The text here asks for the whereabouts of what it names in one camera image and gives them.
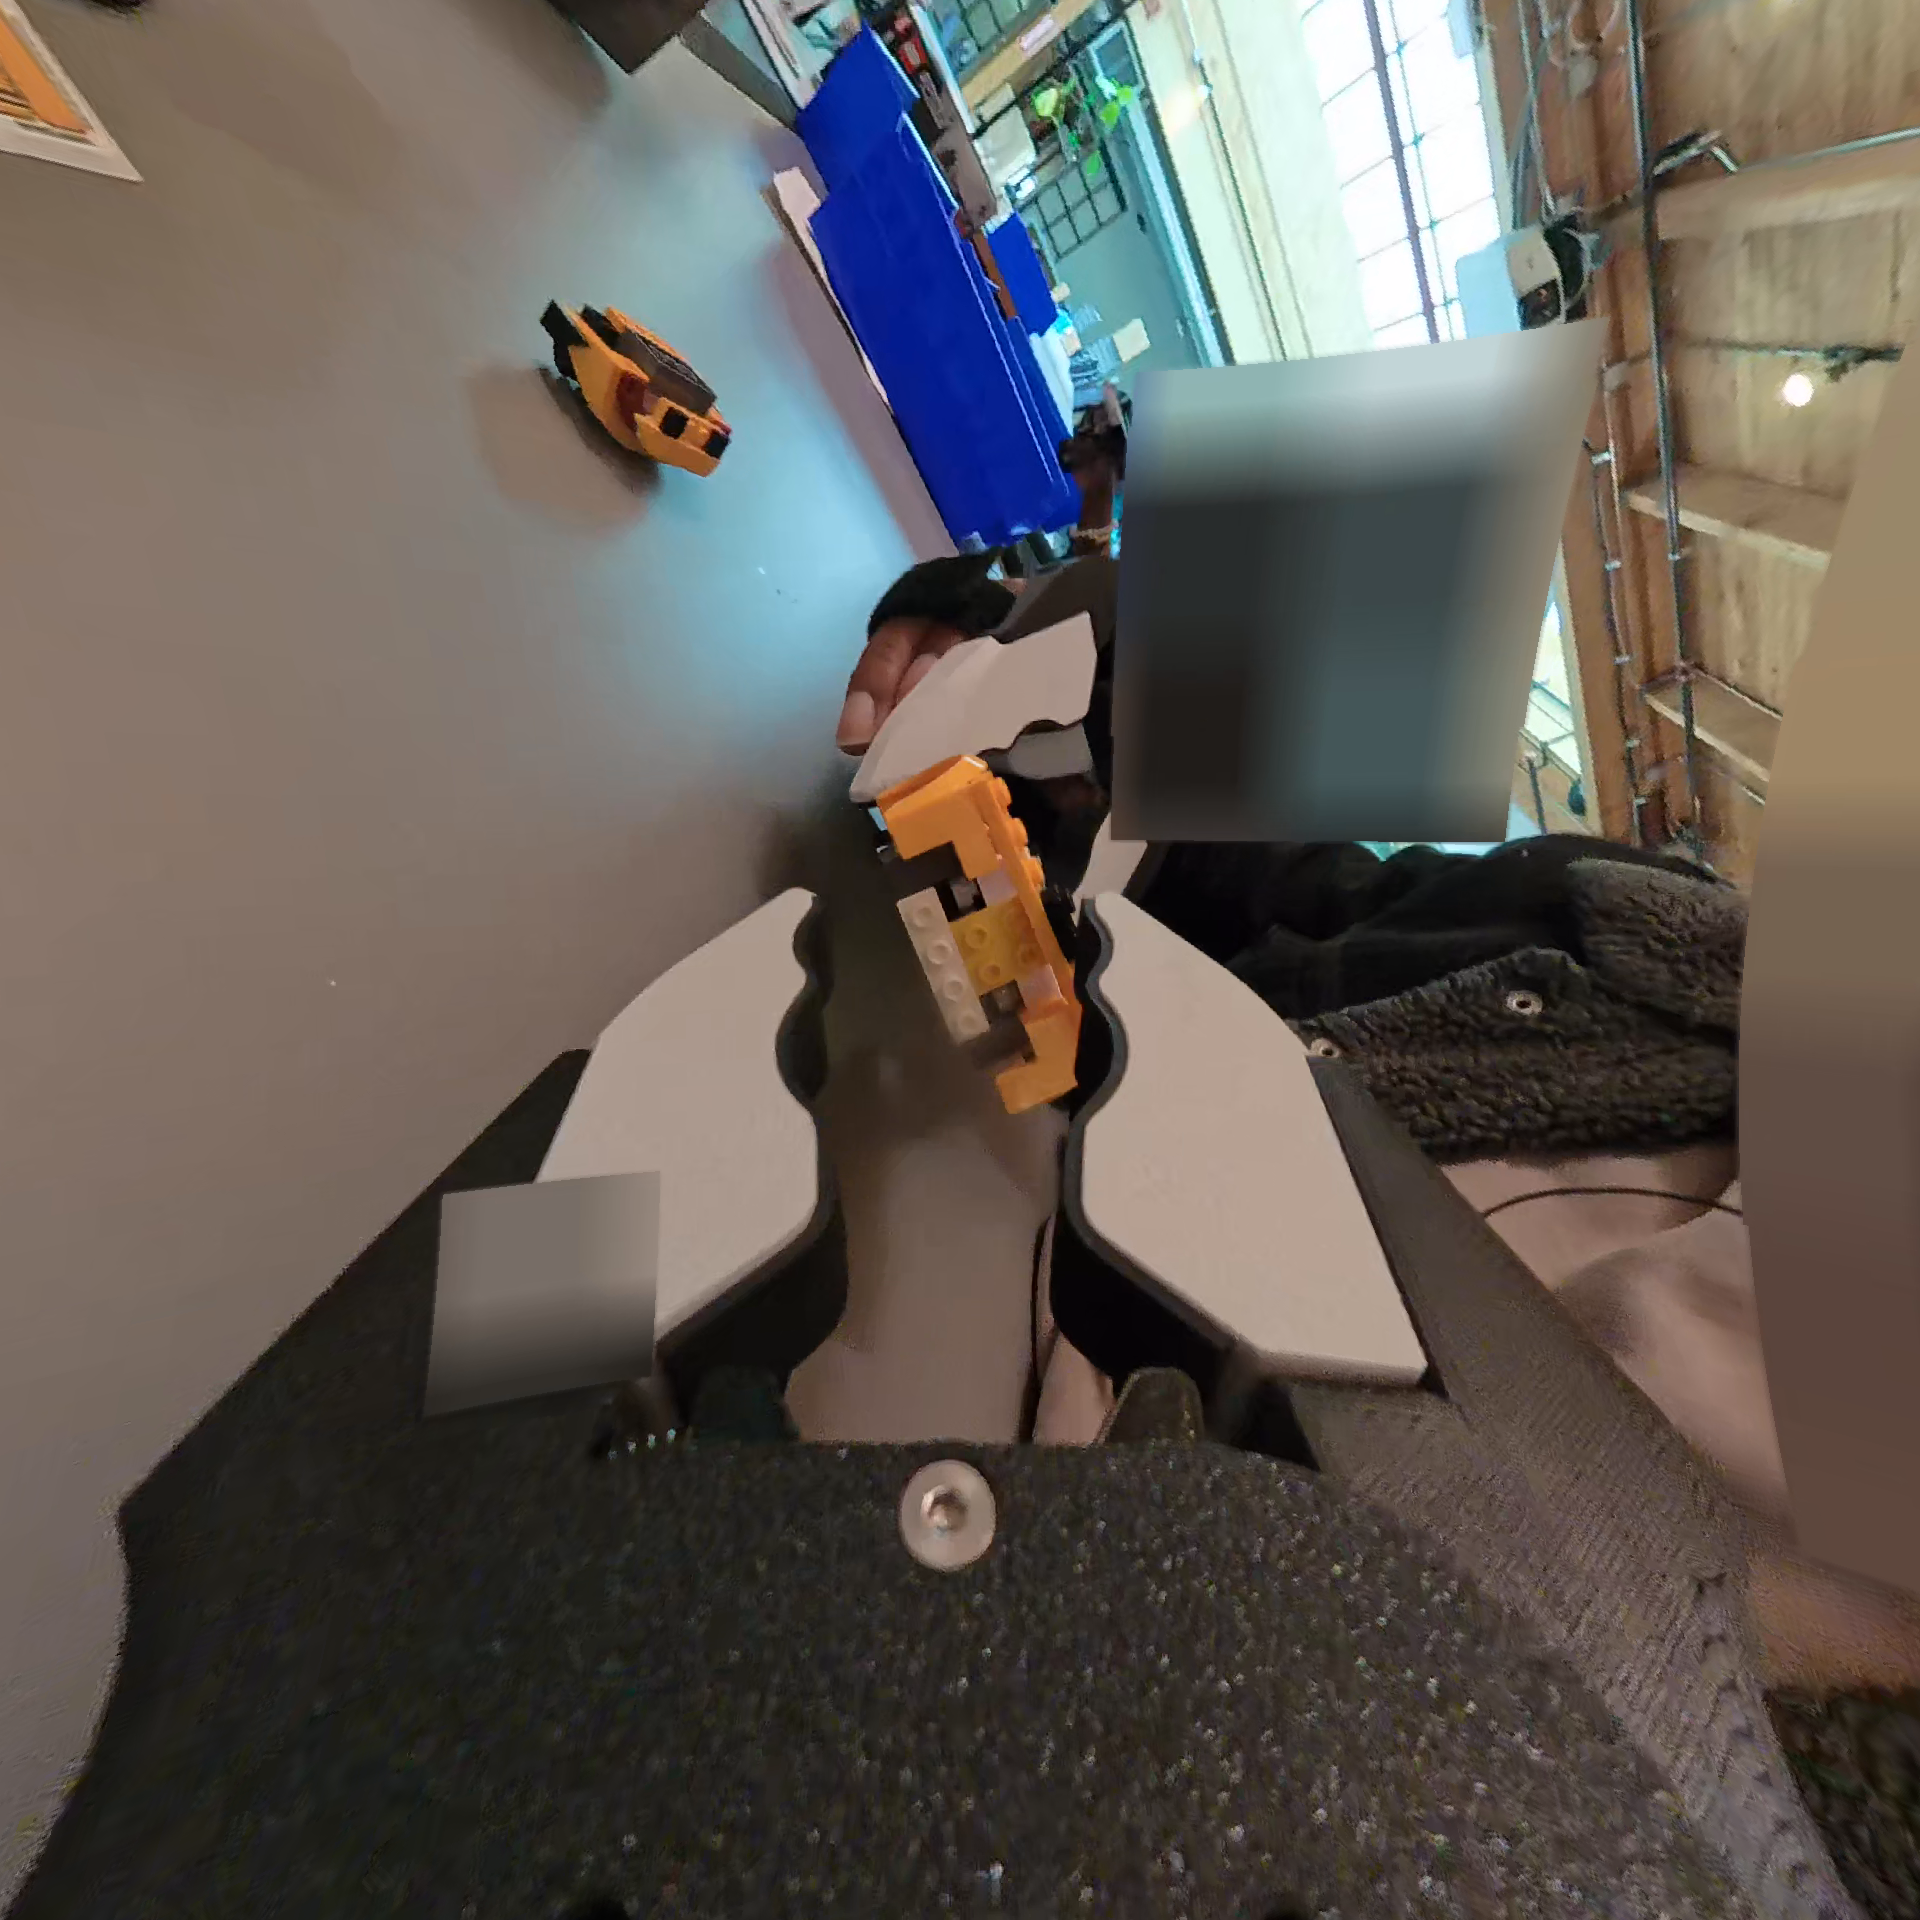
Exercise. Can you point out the person's right hand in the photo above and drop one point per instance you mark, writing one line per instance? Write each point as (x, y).
(893, 658)

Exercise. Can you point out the orange sticker sheet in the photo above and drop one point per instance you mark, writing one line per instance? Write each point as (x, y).
(46, 84)

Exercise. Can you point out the white security camera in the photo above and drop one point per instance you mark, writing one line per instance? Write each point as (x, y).
(1531, 270)

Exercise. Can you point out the large window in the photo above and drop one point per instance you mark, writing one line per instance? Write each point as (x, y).
(1412, 176)

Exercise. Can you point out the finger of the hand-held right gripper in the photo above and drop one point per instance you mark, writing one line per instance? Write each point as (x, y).
(988, 679)
(1055, 756)

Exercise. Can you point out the orange lego car rear section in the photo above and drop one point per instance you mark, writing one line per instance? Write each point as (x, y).
(631, 376)

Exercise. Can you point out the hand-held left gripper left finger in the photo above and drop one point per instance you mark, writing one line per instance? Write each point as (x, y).
(709, 1081)

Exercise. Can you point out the ceiling track light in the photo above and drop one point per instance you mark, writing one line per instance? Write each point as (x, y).
(1801, 390)

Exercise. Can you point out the blue storage bin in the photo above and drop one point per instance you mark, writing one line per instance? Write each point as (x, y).
(857, 84)
(927, 340)

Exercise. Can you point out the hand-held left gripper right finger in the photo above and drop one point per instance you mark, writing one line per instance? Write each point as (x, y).
(1211, 1186)

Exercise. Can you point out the black orange lego car chassis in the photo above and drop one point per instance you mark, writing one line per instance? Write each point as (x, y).
(1036, 1044)

